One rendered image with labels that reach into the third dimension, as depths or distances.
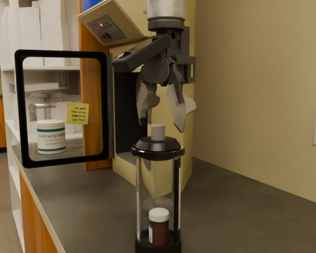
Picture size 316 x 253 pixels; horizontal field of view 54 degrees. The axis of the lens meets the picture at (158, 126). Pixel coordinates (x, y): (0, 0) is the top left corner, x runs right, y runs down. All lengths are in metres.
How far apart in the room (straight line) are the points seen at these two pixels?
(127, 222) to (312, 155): 0.59
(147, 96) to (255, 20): 0.67
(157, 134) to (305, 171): 0.59
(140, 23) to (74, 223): 0.55
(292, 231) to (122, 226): 0.41
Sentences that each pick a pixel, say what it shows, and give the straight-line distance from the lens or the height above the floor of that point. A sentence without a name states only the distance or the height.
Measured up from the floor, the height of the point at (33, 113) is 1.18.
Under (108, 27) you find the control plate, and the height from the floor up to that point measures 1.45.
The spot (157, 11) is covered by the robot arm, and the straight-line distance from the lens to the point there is 0.61.
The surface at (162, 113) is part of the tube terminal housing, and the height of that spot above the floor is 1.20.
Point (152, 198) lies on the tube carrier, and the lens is 0.62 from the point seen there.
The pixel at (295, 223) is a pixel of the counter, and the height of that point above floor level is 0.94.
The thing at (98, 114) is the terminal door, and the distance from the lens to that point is 1.17.
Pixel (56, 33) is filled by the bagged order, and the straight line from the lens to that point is 2.12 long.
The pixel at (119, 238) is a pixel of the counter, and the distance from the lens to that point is 0.76.
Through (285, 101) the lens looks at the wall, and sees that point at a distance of 1.10.
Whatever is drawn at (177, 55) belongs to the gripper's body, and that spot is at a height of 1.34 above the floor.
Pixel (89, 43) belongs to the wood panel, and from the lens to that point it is 1.22.
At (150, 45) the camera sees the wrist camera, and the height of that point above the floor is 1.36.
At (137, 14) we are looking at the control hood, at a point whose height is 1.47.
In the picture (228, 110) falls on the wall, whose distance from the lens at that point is 1.28.
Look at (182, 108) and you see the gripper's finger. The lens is 0.58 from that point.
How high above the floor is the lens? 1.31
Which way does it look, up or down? 9 degrees down
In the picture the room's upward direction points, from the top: straight up
